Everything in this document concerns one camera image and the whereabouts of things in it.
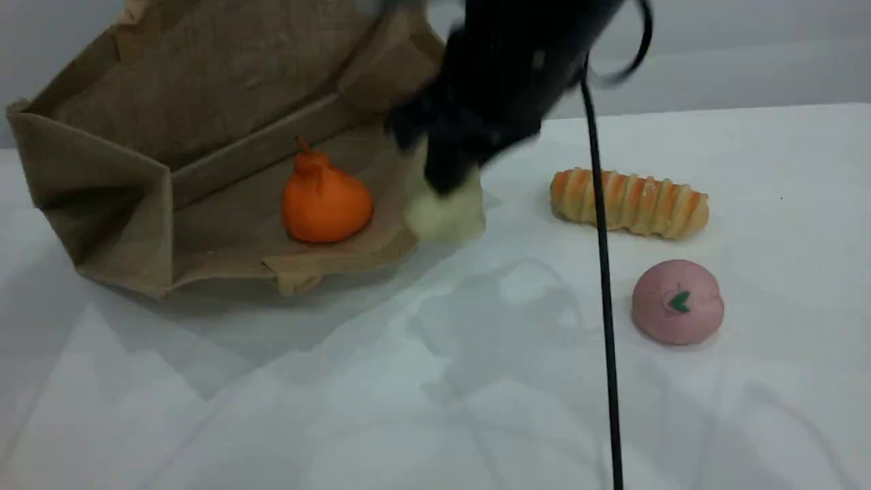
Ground striped bread roll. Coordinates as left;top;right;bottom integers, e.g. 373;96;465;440
550;168;710;240

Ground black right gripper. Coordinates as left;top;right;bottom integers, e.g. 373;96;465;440
384;82;545;197

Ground looped black cable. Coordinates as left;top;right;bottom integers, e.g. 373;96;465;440
599;0;654;86

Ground orange fruit with stem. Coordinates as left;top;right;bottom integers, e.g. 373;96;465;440
281;136;374;244

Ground brown jute bag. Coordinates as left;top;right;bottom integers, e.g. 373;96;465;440
5;0;446;300

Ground pink peach bun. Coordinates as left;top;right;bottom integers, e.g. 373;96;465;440
631;259;725;346

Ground straight black cable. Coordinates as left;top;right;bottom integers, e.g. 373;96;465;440
578;58;625;490

